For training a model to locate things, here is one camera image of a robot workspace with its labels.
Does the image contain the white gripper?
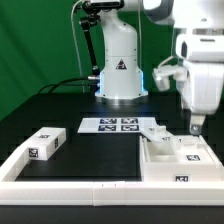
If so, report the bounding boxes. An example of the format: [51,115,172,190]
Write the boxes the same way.
[178,61,224,135]

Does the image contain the white door panel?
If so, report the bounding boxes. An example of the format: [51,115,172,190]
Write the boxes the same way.
[141,126,173,142]
[171,136,213,164]

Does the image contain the white cabinet body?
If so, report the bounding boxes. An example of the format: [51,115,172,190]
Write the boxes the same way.
[139,137,224,182]

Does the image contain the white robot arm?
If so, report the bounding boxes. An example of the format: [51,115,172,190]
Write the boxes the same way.
[82,0,224,135]

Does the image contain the white block with markers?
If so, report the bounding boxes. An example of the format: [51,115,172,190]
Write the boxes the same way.
[22,127,66,161]

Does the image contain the white U-shaped fence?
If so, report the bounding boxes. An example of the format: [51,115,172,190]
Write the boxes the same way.
[0,147,224,206]

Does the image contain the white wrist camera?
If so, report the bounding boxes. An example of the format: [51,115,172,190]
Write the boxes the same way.
[152,65,187,91]

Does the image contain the white marker base plate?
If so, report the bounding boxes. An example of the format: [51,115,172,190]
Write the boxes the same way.
[78,117,157,133]

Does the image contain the black cable bundle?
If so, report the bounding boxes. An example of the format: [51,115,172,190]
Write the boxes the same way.
[37,77,101,95]

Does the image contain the grey cable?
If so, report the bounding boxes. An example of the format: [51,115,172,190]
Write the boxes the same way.
[70,0,86,94]

